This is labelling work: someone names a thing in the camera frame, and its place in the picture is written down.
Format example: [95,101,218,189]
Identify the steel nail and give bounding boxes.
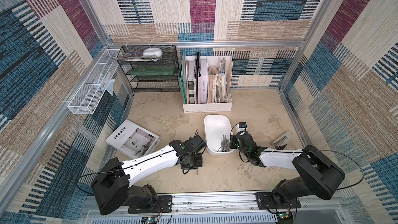
[217,135,230,152]

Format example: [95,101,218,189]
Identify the white plastic storage box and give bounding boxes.
[204,115,234,156]

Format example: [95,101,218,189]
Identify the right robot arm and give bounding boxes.
[230,122,345,207]

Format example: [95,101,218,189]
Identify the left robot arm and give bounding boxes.
[91,135,207,215]

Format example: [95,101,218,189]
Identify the white magazine on table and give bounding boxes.
[106,119,160,159]

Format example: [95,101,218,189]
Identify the white perforated file organizer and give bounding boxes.
[183,53,233,113]

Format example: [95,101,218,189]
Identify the green folder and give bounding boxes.
[178,55,187,104]

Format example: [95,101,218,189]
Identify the white round device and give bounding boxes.
[143,47,163,59]

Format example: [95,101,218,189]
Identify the black tool handle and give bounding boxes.
[272,131,292,150]

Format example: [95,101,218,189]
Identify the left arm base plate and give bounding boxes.
[128,195,173,214]

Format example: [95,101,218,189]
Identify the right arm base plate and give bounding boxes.
[255,191,302,210]

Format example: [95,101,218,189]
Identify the black wire shelf rack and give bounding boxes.
[116,45,180,93]

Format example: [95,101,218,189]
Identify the white wire wall basket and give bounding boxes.
[67,49,119,115]

